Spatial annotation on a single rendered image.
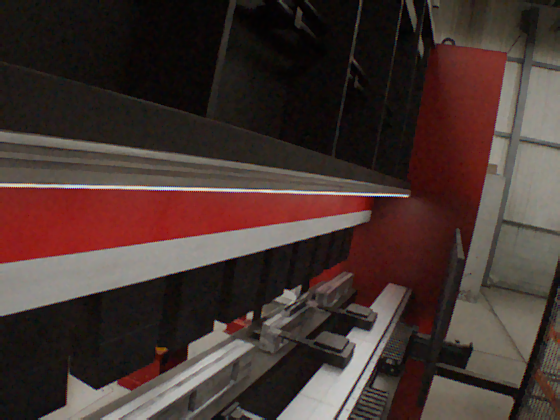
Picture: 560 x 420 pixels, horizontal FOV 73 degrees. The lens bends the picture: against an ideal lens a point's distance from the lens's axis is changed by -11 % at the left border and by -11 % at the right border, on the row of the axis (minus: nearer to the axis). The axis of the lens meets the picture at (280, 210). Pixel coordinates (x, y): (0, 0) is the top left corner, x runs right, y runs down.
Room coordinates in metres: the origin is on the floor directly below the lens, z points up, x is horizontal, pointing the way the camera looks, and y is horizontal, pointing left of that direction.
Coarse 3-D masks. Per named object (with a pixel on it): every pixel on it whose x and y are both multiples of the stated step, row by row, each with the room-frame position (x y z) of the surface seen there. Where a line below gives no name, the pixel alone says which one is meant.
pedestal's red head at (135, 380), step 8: (160, 352) 1.32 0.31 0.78; (168, 352) 1.25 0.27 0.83; (176, 352) 1.30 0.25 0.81; (184, 352) 1.36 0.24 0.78; (160, 360) 1.21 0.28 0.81; (168, 360) 1.26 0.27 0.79; (176, 360) 1.31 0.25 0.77; (184, 360) 1.37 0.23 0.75; (144, 368) 1.22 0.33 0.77; (152, 368) 1.21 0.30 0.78; (160, 368) 1.21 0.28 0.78; (168, 368) 1.30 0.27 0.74; (128, 376) 1.23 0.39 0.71; (136, 376) 1.22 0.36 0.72; (144, 376) 1.22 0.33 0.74; (152, 376) 1.21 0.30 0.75; (120, 384) 1.24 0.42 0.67; (128, 384) 1.23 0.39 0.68; (136, 384) 1.22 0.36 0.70
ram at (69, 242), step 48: (0, 192) 0.39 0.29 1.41; (48, 192) 0.45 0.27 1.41; (96, 192) 0.52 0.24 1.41; (144, 192) 0.60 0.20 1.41; (192, 192) 0.72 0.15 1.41; (240, 192) 0.88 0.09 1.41; (0, 240) 0.39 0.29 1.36; (48, 240) 0.45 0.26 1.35; (96, 240) 0.53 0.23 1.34; (144, 240) 0.62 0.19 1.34; (192, 240) 0.74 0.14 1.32; (240, 240) 0.92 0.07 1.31; (288, 240) 1.19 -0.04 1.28; (0, 288) 0.40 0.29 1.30; (48, 288) 0.46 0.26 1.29; (96, 288) 0.53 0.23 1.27
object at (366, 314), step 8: (312, 304) 1.49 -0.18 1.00; (320, 304) 1.51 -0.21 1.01; (352, 304) 1.48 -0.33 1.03; (336, 312) 1.45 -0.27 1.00; (344, 312) 1.41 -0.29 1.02; (352, 312) 1.40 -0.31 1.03; (360, 312) 1.40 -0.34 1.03; (368, 312) 1.42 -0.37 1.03; (376, 312) 1.47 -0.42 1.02; (344, 320) 1.40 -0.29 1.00; (352, 320) 1.39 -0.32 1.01; (360, 320) 1.38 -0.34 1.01; (368, 320) 1.37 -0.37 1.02; (360, 328) 1.37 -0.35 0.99; (368, 328) 1.36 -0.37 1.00
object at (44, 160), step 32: (0, 160) 0.20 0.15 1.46; (32, 160) 0.21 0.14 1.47; (64, 160) 0.23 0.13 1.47; (96, 160) 0.26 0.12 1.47; (128, 160) 0.29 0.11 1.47; (160, 160) 0.32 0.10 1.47; (192, 160) 0.36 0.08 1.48; (224, 160) 0.41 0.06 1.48; (320, 192) 0.70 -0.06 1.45; (352, 192) 0.91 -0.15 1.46; (384, 192) 1.31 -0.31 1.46
